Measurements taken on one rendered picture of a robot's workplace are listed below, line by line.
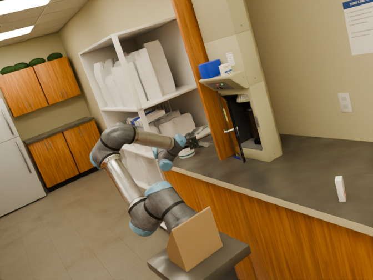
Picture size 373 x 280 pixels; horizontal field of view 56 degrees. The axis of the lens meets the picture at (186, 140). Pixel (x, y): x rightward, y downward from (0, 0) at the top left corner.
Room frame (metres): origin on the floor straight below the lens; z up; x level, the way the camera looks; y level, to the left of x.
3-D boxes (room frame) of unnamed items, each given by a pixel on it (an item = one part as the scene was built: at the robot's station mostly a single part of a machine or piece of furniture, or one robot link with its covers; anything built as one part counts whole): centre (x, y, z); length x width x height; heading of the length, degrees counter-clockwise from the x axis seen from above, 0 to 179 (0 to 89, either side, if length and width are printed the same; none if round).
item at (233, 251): (1.30, 0.11, 0.92); 0.32 x 0.32 x 0.04; 29
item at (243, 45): (2.18, -0.47, 1.32); 0.32 x 0.25 x 0.77; 27
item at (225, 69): (2.04, -0.34, 1.54); 0.05 x 0.05 x 0.06; 18
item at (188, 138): (2.03, 0.00, 1.20); 0.12 x 0.09 x 0.08; 90
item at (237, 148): (2.10, -0.28, 1.19); 0.30 x 0.01 x 0.40; 179
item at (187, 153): (2.63, 0.03, 1.01); 0.13 x 0.13 x 0.15
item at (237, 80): (2.10, -0.31, 1.46); 0.32 x 0.12 x 0.10; 27
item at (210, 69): (2.17, -0.27, 1.55); 0.10 x 0.10 x 0.09; 27
